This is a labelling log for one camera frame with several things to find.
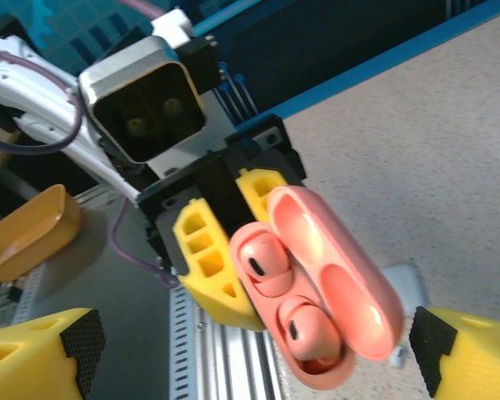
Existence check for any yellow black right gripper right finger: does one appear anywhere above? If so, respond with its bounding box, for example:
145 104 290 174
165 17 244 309
407 305 500 400

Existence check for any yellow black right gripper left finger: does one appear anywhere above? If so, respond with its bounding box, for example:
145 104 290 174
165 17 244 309
0 307 108 400

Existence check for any pink wireless earbud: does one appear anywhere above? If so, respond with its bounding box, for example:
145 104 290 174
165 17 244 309
277 295 345 363
237 232 295 299

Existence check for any white wireless earbud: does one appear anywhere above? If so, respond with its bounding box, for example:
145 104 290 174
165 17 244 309
387 346 410 368

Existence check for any white earbud charging case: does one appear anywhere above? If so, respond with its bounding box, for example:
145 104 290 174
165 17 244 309
382 261 431 320

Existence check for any pink earbud charging case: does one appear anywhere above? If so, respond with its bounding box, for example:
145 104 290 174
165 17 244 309
228 185 405 393

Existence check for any orange plastic bowl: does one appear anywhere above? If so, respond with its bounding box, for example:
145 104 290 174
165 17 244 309
0 184 83 283

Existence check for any blue table edge strip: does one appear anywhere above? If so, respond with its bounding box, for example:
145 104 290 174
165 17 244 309
272 0 500 124

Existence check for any slotted grey cable duct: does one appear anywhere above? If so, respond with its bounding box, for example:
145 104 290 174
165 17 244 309
166 285 205 400

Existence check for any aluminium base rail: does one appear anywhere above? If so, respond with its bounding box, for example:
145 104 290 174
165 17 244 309
195 316 284 400

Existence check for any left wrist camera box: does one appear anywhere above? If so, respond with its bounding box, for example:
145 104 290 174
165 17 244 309
77 7 231 181

